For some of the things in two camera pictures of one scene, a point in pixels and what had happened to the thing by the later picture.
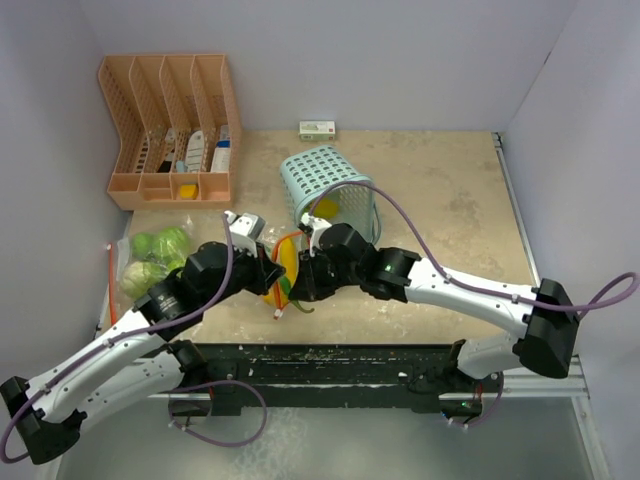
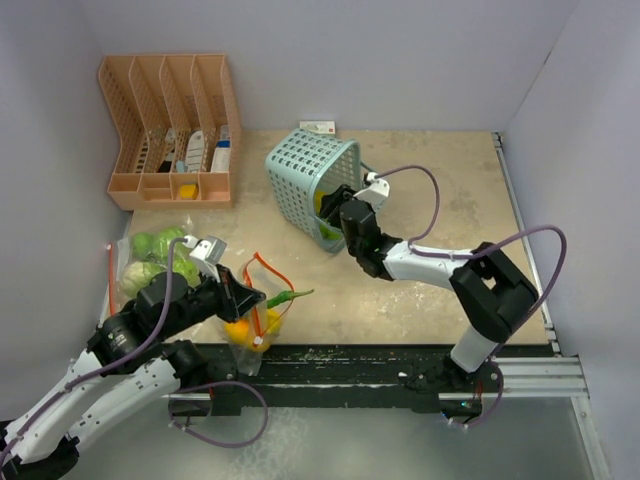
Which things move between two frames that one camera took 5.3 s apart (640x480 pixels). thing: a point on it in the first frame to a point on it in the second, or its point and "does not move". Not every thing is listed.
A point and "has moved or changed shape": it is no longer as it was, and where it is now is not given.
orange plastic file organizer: [177, 128] does not move
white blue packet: [222, 154] does not move
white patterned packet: [195, 151] does not move
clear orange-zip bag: [286, 255] to [250, 337]
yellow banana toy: [288, 255] to [274, 321]
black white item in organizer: [170, 139] does not move
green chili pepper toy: [286, 288] has moved or changed shape
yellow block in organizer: [188, 191] does not move
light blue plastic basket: [326, 173] has moved or changed shape
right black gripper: [308, 286] to [333, 201]
